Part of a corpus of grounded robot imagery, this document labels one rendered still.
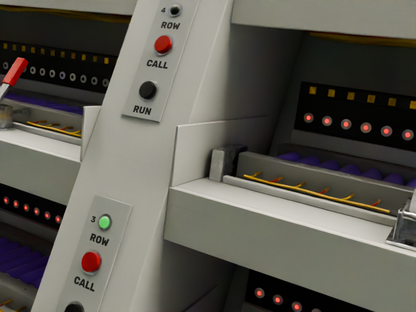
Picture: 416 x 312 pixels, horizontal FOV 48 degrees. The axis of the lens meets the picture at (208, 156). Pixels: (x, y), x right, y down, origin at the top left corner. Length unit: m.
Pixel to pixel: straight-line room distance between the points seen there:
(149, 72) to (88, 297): 0.20
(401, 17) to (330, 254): 0.18
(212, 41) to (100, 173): 0.15
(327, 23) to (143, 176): 0.19
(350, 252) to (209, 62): 0.19
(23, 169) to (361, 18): 0.34
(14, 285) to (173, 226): 0.23
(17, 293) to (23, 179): 0.13
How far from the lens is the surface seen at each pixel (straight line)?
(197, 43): 0.41
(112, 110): 0.43
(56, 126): 0.57
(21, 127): 0.57
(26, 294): 0.54
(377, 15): 0.39
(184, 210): 0.38
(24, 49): 0.78
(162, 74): 0.41
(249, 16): 0.42
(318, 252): 0.34
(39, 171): 0.48
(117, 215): 0.40
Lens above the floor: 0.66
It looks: 8 degrees up
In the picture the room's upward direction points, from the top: 17 degrees clockwise
